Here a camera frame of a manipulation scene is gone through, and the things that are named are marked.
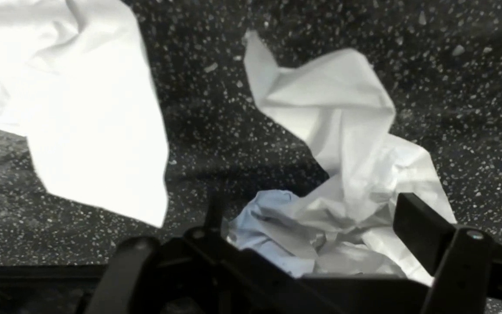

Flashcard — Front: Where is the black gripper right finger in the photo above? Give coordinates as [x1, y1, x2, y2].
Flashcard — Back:
[393, 194, 502, 314]

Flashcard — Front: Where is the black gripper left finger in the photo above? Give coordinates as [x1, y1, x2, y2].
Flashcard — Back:
[85, 194, 229, 314]

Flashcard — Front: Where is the white paper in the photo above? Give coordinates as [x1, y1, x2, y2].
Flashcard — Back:
[0, 0, 170, 227]
[227, 32, 456, 286]

